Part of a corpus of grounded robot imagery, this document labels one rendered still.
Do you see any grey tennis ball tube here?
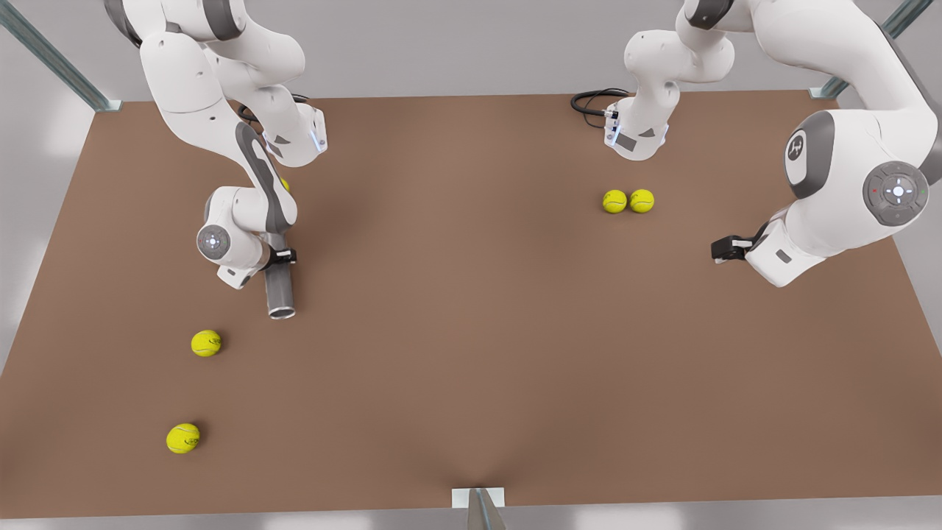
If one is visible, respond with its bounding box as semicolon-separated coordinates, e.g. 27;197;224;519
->
264;233;297;321

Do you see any black cable loop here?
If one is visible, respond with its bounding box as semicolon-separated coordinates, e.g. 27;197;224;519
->
570;88;632;130

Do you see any silver frame post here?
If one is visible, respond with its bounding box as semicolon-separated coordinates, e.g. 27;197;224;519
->
809;0;935;101
0;0;123;113
450;486;507;530

